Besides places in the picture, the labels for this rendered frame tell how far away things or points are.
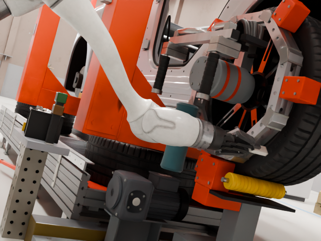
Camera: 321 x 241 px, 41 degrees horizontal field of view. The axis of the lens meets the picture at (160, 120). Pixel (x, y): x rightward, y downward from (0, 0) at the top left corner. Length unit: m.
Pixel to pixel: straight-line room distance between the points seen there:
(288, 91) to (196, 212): 1.09
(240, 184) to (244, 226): 0.24
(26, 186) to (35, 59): 1.93
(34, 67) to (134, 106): 2.46
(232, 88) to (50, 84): 2.44
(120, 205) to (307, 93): 0.84
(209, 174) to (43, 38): 2.47
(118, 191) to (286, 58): 0.82
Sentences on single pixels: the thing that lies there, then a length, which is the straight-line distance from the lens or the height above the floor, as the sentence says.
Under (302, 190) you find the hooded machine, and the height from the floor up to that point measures 0.18.
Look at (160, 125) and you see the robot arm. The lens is 1.20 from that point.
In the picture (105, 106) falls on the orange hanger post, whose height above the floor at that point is 0.65.
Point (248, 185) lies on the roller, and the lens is 1.54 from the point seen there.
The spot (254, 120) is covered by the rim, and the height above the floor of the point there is 0.74.
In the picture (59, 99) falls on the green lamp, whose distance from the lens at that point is 1.74.
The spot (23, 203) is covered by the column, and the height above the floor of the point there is 0.16.
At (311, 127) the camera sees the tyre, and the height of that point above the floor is 0.75.
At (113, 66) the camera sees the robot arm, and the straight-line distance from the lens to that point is 1.23.
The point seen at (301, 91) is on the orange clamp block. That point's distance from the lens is 1.35.
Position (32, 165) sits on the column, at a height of 0.33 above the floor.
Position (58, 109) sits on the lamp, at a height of 0.59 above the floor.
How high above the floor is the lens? 0.64
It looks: level
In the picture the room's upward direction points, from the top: 15 degrees clockwise
